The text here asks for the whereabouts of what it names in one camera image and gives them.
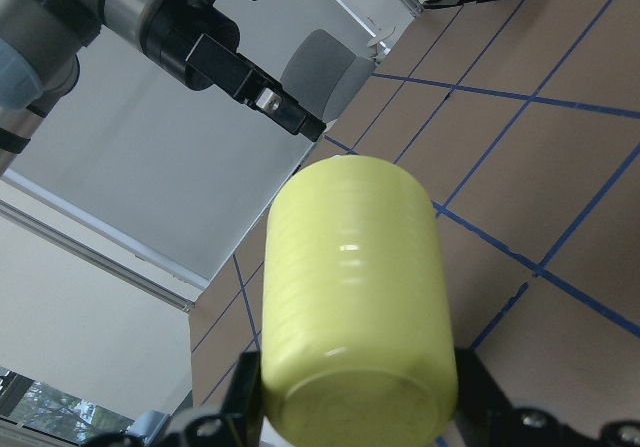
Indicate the yellow-green ikea cup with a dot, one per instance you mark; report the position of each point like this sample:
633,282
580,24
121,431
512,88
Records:
357,344

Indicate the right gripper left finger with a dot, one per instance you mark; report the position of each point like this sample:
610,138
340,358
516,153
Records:
241,415

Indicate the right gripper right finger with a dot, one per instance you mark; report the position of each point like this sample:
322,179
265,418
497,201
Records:
483,410

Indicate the grey office chair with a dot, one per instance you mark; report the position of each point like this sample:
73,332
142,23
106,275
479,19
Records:
324,75

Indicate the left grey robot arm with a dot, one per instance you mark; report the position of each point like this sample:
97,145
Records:
40,40

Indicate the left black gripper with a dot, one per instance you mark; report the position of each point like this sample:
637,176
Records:
197,44

